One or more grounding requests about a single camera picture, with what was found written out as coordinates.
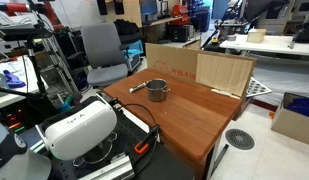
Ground black white dry-erase marker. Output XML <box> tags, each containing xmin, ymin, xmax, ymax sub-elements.
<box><xmin>128</xmin><ymin>80</ymin><xmax>151</xmax><ymax>94</ymax></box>

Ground white VR headset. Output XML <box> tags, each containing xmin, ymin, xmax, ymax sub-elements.
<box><xmin>35</xmin><ymin>99</ymin><xmax>118</xmax><ymax>162</ymax></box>

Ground white perforated plate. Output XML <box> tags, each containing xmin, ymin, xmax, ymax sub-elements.
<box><xmin>246</xmin><ymin>77</ymin><xmax>273</xmax><ymax>99</ymax></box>

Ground thin black cable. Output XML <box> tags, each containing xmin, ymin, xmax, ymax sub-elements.
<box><xmin>118</xmin><ymin>103</ymin><xmax>161</xmax><ymax>135</ymax></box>

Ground grey office chair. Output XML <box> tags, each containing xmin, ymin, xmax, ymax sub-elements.
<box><xmin>80</xmin><ymin>22</ymin><xmax>130</xmax><ymax>88</ymax></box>

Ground white side table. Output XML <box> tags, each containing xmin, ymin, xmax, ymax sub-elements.
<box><xmin>0</xmin><ymin>55</ymin><xmax>49</xmax><ymax>112</ymax></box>

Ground small pale wooden box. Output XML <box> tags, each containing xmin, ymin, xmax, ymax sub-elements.
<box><xmin>246</xmin><ymin>28</ymin><xmax>267</xmax><ymax>44</ymax></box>

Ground aluminium extrusion profile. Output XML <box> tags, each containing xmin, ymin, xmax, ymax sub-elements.
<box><xmin>77</xmin><ymin>154</ymin><xmax>136</xmax><ymax>180</ymax></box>

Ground light corrugated cardboard panel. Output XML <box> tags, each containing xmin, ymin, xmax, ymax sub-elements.
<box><xmin>195</xmin><ymin>52</ymin><xmax>255</xmax><ymax>98</ymax></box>

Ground cardboard box with blue contents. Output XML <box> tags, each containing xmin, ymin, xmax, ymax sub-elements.
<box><xmin>270</xmin><ymin>91</ymin><xmax>309</xmax><ymax>146</ymax></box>

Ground round grey floor drain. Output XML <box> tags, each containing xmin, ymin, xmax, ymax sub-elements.
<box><xmin>224</xmin><ymin>128</ymin><xmax>256</xmax><ymax>151</ymax></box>

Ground metal shelf rack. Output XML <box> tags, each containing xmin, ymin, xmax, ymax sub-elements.
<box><xmin>40</xmin><ymin>34</ymin><xmax>82</xmax><ymax>98</ymax></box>

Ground white tape strip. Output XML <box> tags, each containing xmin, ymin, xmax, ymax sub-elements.
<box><xmin>210</xmin><ymin>88</ymin><xmax>242</xmax><ymax>100</ymax></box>

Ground red machine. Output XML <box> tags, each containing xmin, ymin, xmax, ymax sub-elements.
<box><xmin>170</xmin><ymin>3</ymin><xmax>192</xmax><ymax>26</ymax></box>

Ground teal handled tools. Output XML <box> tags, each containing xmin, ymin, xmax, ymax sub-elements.
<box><xmin>56</xmin><ymin>94</ymin><xmax>76</xmax><ymax>113</ymax></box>

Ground black camera stand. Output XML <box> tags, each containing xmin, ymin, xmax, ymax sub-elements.
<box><xmin>0</xmin><ymin>37</ymin><xmax>50</xmax><ymax>101</ymax></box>

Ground long white table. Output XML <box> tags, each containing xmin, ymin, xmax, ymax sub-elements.
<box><xmin>219</xmin><ymin>33</ymin><xmax>309</xmax><ymax>58</ymax></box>

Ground cardboard panel backdrop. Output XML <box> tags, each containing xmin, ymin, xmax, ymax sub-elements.
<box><xmin>144</xmin><ymin>42</ymin><xmax>258</xmax><ymax>101</ymax></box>

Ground black equipment bag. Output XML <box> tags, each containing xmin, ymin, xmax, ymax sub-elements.
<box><xmin>291</xmin><ymin>21</ymin><xmax>309</xmax><ymax>44</ymax></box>

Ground black table leg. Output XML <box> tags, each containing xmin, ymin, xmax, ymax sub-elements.
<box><xmin>212</xmin><ymin>143</ymin><xmax>230</xmax><ymax>175</ymax></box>

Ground blue glove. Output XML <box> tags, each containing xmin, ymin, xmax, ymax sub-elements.
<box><xmin>2</xmin><ymin>69</ymin><xmax>27</xmax><ymax>89</ymax></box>

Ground steel pot with handles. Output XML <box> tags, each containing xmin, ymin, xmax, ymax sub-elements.
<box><xmin>145</xmin><ymin>78</ymin><xmax>171</xmax><ymax>103</ymax></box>

